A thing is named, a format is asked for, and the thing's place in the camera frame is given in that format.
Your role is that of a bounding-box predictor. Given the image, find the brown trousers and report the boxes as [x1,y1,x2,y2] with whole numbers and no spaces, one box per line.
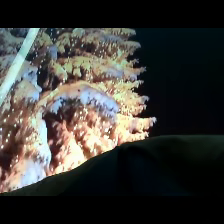
[0,134,224,197]

